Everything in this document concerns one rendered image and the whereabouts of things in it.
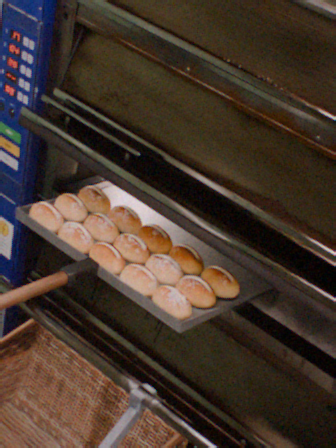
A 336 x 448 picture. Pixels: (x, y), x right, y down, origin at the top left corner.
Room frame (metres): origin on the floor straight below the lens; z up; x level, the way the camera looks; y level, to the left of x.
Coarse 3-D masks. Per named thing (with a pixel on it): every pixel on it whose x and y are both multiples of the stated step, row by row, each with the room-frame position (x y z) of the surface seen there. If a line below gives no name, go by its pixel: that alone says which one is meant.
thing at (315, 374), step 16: (64, 192) 2.50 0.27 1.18; (240, 304) 2.14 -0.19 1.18; (240, 320) 2.10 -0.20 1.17; (256, 320) 2.09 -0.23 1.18; (272, 320) 2.11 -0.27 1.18; (256, 336) 2.07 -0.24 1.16; (272, 336) 2.04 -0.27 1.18; (288, 336) 2.06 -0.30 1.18; (272, 352) 2.04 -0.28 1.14; (288, 352) 2.01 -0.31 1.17; (304, 352) 2.01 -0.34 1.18; (320, 352) 2.02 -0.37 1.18; (304, 368) 1.98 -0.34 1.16; (320, 368) 1.96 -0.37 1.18; (320, 384) 1.95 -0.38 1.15
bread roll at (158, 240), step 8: (152, 224) 2.33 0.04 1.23; (144, 232) 2.31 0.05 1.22; (152, 232) 2.30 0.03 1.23; (160, 232) 2.30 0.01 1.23; (144, 240) 2.29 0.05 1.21; (152, 240) 2.29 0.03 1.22; (160, 240) 2.28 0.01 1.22; (168, 240) 2.29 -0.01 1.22; (152, 248) 2.28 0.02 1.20; (160, 248) 2.28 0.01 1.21; (168, 248) 2.28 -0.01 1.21
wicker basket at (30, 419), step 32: (32, 320) 2.41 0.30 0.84; (0, 352) 2.33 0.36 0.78; (32, 352) 2.41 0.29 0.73; (0, 384) 2.34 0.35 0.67; (64, 384) 2.32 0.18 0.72; (96, 384) 2.27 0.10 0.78; (0, 416) 2.31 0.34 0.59; (32, 416) 2.33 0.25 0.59; (64, 416) 2.28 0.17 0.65; (96, 416) 2.24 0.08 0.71
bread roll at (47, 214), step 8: (32, 208) 2.33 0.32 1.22; (40, 208) 2.31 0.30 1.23; (48, 208) 2.31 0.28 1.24; (56, 208) 2.32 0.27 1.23; (32, 216) 2.31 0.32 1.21; (40, 216) 2.30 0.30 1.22; (48, 216) 2.29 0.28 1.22; (56, 216) 2.30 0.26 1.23; (48, 224) 2.28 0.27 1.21; (56, 224) 2.29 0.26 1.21
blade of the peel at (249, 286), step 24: (120, 192) 2.55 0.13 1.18; (24, 216) 2.31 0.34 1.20; (144, 216) 2.45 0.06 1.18; (48, 240) 2.26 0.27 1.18; (96, 240) 2.29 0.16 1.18; (192, 240) 2.38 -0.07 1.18; (144, 264) 2.23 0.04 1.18; (216, 264) 2.29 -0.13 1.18; (120, 288) 2.10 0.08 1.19; (240, 288) 2.21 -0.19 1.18; (264, 288) 2.22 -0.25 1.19; (168, 312) 2.02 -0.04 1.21; (192, 312) 2.07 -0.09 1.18; (216, 312) 2.08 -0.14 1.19
